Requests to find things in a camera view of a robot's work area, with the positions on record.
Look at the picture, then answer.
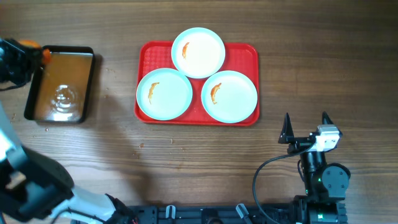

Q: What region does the white plate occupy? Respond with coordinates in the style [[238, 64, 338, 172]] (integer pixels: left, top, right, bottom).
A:
[[201, 70, 258, 124], [171, 27, 226, 79], [136, 68, 193, 121]]

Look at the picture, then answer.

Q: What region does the green and orange sponge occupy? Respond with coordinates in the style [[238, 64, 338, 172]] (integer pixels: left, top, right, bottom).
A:
[[18, 40, 51, 65]]

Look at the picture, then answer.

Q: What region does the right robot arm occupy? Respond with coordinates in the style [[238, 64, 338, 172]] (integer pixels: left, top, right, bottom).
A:
[[278, 112, 351, 224]]

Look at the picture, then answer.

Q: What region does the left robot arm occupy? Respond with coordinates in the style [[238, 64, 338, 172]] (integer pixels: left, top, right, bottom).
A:
[[1, 39, 139, 224]]

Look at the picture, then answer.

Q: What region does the red plastic serving tray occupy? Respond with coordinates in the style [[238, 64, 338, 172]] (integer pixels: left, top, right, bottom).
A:
[[134, 40, 260, 126]]

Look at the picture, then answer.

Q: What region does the black water-filled tub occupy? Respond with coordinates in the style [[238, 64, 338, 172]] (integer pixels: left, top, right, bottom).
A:
[[24, 45, 96, 123]]

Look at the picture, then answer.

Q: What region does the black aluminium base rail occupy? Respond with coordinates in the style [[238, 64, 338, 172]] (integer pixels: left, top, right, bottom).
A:
[[71, 203, 348, 224]]

